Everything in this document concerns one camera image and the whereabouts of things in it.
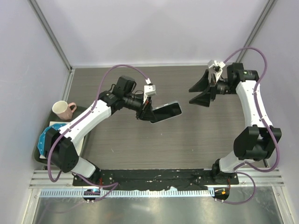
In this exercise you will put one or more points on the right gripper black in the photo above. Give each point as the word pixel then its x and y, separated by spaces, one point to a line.
pixel 204 99

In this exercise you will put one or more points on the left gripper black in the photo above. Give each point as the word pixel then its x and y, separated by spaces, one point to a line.
pixel 146 112

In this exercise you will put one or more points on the clear phone case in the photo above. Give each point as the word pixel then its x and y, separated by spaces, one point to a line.
pixel 166 111

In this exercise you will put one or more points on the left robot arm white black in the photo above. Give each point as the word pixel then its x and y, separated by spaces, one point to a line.
pixel 60 145

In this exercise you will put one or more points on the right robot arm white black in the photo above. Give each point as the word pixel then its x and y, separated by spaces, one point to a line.
pixel 260 138

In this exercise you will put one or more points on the white square plate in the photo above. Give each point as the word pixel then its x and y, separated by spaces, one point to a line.
pixel 79 145

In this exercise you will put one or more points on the pink mug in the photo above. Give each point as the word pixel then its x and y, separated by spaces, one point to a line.
pixel 64 110

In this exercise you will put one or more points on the dark green tray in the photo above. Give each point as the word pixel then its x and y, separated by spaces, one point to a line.
pixel 53 117

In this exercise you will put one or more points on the blue dotted plate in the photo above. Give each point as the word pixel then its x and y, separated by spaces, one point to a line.
pixel 41 141

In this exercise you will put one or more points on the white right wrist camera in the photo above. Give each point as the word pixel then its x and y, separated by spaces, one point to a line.
pixel 217 68

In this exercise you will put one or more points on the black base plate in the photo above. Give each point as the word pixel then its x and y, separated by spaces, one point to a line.
pixel 163 179

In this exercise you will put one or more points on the slotted cable duct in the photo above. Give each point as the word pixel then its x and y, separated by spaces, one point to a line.
pixel 87 192

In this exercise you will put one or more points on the aluminium front rail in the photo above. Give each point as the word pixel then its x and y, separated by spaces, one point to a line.
pixel 41 180

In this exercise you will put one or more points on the right aluminium corner post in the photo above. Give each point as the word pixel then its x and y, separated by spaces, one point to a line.
pixel 267 9

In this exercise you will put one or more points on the aluminium corner post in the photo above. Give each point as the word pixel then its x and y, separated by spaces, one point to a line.
pixel 44 23
pixel 267 9

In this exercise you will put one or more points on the left aluminium corner post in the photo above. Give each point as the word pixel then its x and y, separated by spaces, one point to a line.
pixel 44 23

